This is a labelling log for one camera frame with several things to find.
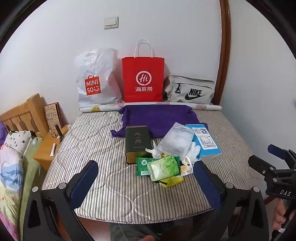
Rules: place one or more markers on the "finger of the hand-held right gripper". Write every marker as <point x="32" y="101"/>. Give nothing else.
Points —
<point x="261" y="164"/>
<point x="277" y="150"/>

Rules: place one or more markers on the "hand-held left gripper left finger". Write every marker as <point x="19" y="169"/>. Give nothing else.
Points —
<point x="85" y="178"/>

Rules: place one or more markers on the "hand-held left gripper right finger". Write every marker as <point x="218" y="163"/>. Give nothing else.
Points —
<point x="208" y="185"/>

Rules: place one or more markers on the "fruit print tissue packet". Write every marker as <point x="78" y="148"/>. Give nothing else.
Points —
<point x="186" y="165"/>

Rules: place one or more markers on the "yellow pouch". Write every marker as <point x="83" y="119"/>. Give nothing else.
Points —
<point x="172" y="181"/>

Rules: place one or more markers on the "white glove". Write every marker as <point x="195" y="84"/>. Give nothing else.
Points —
<point x="193" y="151"/>

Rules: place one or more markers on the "light green tissue packet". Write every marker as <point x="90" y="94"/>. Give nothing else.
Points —
<point x="161" y="169"/>

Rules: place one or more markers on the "translucent zip bag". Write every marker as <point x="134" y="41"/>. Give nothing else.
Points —
<point x="175" y="141"/>

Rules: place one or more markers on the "dark green sachet packet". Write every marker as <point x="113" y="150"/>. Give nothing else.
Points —
<point x="141" y="166"/>

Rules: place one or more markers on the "person's right hand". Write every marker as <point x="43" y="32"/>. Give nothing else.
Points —
<point x="279" y="215"/>

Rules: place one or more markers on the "striped quilt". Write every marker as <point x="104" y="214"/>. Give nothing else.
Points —
<point x="92" y="139"/>

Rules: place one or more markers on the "blue and white box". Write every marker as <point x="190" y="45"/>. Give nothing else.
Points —
<point x="208" y="143"/>

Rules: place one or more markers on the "white tube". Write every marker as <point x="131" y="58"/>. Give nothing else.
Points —
<point x="53" y="149"/>

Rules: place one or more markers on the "wooden nightstand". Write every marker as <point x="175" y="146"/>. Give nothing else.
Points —
<point x="44" y="150"/>

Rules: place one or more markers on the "dark bottle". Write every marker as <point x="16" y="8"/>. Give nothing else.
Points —
<point x="57" y="131"/>

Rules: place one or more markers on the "green blanket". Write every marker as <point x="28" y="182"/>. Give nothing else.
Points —
<point x="30" y="171"/>

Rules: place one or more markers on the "dark green tea tin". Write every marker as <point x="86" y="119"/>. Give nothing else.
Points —
<point x="138" y="143"/>

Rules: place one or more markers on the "brown patterned notebook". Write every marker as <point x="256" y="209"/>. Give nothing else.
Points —
<point x="52" y="115"/>

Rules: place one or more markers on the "colourful bedding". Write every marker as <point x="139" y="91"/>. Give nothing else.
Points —
<point x="9" y="173"/>

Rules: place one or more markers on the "rolled white paper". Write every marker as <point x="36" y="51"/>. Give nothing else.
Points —
<point x="208" y="107"/>

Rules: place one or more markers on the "white dotted pillow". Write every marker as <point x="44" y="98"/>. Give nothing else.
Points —
<point x="16" y="139"/>

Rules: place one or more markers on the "purple cloth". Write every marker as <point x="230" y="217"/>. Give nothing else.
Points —
<point x="157" y="118"/>

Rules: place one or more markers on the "wooden headboard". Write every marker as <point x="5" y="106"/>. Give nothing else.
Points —
<point x="27" y="113"/>

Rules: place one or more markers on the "purple plush toy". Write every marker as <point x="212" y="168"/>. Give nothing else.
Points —
<point x="2" y="134"/>

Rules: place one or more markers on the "grey waist bag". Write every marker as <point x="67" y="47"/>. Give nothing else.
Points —
<point x="196" y="85"/>

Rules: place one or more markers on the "white plastic shopping bag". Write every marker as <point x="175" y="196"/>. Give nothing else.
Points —
<point x="97" y="69"/>

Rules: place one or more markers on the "red paper bag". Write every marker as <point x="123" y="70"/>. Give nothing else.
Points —
<point x="143" y="69"/>

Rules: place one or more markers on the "wooden door frame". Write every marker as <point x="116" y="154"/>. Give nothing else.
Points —
<point x="225" y="46"/>

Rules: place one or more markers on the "white light switch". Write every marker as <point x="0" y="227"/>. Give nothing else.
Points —
<point x="111" y="22"/>

